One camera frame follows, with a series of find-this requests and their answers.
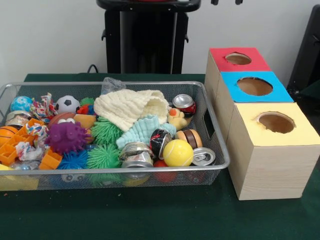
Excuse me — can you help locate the clear shallow mesh bin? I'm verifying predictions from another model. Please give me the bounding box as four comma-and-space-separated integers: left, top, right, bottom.
0, 81, 231, 192

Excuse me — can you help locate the wooden box with three holes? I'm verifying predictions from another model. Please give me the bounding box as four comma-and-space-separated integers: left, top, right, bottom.
204, 47, 320, 201

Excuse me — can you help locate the light teal cloth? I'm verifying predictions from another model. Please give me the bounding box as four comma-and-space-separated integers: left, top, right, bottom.
116, 114, 177, 150

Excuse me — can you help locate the red soda can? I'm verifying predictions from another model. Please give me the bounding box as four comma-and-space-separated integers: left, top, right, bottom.
172, 93, 197, 118

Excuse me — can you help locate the cream knitted cloth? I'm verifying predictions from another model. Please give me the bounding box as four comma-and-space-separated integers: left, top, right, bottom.
93, 89, 171, 132

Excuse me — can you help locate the yellow tennis ball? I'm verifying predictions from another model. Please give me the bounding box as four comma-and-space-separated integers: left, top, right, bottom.
162, 139, 194, 167

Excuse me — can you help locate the crushed silver can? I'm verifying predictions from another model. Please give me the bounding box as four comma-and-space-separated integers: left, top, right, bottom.
118, 141, 155, 169

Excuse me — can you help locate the silver can with pull tab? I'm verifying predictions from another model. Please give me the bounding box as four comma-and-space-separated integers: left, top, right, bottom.
192, 147, 217, 167

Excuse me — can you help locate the clear plastic bag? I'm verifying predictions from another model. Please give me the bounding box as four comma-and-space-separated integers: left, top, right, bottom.
101, 77, 127, 96

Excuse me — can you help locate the green spiky ball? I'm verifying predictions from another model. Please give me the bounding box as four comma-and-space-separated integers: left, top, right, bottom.
85, 143, 122, 170

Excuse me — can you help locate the small soccer ball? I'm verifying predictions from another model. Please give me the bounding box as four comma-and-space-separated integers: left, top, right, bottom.
54, 95, 81, 116

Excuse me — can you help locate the dark green table cloth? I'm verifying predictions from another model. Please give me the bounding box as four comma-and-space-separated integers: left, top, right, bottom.
0, 74, 320, 240

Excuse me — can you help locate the purple spiky ball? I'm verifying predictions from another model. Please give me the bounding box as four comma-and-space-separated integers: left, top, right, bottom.
45, 120, 92, 155

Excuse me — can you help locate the small orange basketball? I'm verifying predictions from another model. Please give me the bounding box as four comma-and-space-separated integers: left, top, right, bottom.
0, 125, 21, 147

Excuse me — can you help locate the black side stand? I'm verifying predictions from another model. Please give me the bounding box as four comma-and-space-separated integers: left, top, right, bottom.
287, 5, 320, 98

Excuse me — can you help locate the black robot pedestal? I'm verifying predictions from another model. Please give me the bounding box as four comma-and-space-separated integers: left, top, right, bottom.
96, 0, 202, 75

